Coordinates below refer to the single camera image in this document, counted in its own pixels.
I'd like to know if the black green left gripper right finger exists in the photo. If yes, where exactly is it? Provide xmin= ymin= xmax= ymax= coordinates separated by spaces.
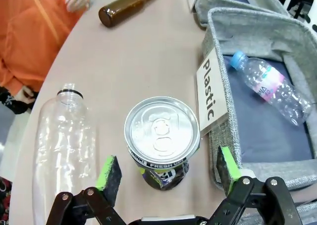
xmin=207 ymin=146 xmax=304 ymax=225

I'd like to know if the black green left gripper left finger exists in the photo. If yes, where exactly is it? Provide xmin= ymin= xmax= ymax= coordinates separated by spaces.
xmin=46 ymin=156 xmax=129 ymax=225

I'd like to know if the silver top drink can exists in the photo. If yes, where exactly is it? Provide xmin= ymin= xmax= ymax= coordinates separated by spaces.
xmin=124 ymin=96 xmax=201 ymax=191

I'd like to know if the grey fabric basket plastic label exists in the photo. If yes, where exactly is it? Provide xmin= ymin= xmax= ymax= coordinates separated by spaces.
xmin=201 ymin=7 xmax=317 ymax=208

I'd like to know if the clear uncapped plastic bottle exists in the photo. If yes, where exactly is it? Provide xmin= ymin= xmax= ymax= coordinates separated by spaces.
xmin=31 ymin=82 xmax=99 ymax=201

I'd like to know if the white Plastic label card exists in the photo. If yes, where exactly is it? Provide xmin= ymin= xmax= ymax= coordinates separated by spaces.
xmin=196 ymin=48 xmax=229 ymax=132

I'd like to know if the crushed bottle with blue cap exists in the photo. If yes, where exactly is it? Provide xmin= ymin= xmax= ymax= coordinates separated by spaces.
xmin=231 ymin=50 xmax=313 ymax=127

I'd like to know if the person in orange shirt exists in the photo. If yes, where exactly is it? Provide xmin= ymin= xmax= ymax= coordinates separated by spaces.
xmin=0 ymin=0 xmax=87 ymax=93

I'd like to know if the brown glass bottle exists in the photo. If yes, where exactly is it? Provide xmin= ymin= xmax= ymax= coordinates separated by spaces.
xmin=98 ymin=0 xmax=161 ymax=28

